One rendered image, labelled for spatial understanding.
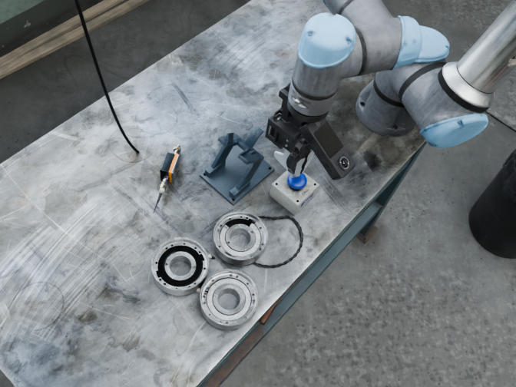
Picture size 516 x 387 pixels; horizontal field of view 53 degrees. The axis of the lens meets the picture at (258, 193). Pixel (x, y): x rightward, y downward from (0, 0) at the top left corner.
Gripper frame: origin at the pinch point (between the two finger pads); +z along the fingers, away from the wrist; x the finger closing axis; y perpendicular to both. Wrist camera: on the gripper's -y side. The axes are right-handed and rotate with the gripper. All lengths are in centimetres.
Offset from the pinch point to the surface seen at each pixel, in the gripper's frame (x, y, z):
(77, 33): -39, 145, 86
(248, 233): 14.0, -0.1, 5.7
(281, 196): 3.5, 0.5, 5.3
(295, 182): 1.1, -0.3, 1.4
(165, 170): 16.2, 20.8, 4.0
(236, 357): 20, -8, 64
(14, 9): -22, 161, 74
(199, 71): -10.6, 38.3, 8.2
